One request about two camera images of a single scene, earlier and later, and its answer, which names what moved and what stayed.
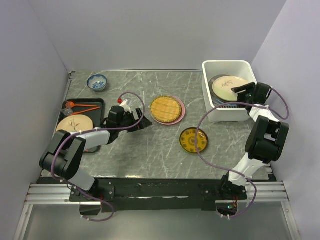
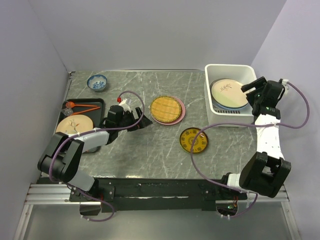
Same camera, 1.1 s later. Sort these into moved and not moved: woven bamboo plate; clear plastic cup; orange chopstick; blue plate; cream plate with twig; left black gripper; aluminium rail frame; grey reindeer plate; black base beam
Moved: blue plate; cream plate with twig; grey reindeer plate
Not moved: left black gripper; black base beam; orange chopstick; aluminium rail frame; woven bamboo plate; clear plastic cup
